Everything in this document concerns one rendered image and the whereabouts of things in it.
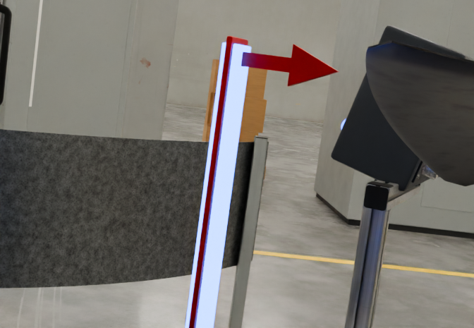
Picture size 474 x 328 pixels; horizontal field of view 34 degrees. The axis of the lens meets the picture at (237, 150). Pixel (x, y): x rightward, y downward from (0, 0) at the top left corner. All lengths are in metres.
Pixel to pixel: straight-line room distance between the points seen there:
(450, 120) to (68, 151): 1.64
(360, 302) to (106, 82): 5.35
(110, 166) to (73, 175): 0.10
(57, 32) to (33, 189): 4.34
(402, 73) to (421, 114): 0.07
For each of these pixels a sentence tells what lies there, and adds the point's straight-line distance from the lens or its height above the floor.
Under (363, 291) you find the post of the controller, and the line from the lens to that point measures 0.99.
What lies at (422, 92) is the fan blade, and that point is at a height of 1.17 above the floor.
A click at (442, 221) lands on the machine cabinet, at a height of 0.12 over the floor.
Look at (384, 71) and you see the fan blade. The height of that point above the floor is 1.18.
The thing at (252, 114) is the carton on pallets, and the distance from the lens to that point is 8.37.
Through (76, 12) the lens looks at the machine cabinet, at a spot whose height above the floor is 1.43.
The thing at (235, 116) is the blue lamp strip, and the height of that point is 1.15.
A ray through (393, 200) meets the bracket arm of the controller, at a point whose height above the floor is 1.04.
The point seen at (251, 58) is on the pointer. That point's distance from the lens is 0.45.
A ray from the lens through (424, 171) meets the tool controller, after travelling 1.04.
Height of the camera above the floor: 1.17
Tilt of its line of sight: 6 degrees down
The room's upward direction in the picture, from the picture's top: 8 degrees clockwise
